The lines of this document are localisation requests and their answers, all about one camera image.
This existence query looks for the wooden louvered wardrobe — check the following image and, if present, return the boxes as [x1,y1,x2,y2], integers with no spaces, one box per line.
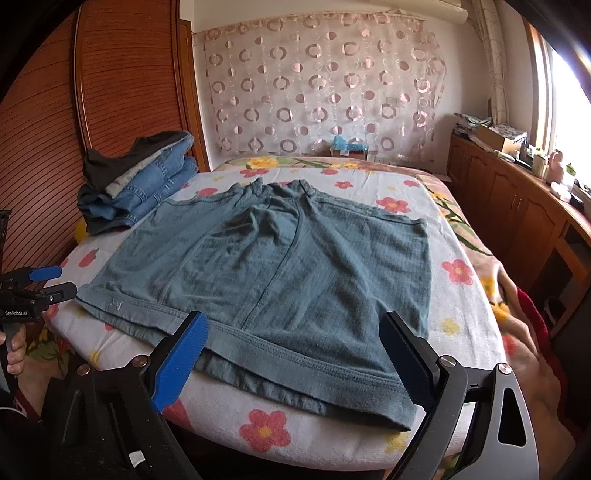
[1,1,209,271]

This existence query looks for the teal blue shorts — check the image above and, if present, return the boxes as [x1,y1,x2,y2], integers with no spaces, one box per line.
[76,180,432,430]

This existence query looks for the pink circle-pattern curtain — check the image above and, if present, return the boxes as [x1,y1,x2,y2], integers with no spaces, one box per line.
[195,12,447,163]

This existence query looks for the folded dark grey garment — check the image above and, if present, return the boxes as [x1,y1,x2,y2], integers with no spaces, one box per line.
[82,131,194,191]

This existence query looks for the white cup on sideboard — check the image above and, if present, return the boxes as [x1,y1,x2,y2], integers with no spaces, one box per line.
[532,154,549,179]

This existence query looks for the folded blue jeans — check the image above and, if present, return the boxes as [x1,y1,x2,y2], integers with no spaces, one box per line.
[77,140,198,236]

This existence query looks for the blue toy on headboard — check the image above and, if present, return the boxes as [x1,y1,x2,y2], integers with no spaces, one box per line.
[329,135,369,160]

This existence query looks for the cardboard box on sideboard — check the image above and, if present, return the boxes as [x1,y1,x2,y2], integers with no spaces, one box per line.
[476,124,528,154]

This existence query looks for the long wooden sideboard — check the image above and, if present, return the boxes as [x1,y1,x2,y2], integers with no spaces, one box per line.
[447,133,590,336]

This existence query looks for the pink figurine by window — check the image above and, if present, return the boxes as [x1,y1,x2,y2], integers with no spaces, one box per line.
[545,149,565,185]

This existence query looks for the person's left hand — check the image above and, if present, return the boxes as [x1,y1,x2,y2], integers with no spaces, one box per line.
[7,324,27,376]

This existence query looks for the pink floral blanket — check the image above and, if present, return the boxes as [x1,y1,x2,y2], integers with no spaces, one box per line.
[219,157,575,479]

